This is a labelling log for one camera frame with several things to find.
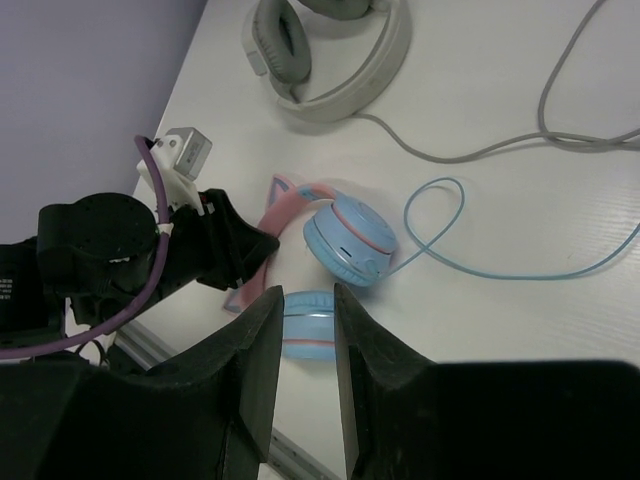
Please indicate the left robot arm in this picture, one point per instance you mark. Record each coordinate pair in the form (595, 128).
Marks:
(99, 262)

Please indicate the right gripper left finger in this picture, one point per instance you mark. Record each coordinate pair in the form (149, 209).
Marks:
(68, 419)

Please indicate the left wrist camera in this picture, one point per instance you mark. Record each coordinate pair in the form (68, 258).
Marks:
(179, 156)

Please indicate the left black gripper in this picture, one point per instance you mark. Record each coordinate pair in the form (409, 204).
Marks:
(218, 249)

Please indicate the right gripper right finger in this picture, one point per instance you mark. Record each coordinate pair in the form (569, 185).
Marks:
(404, 416)

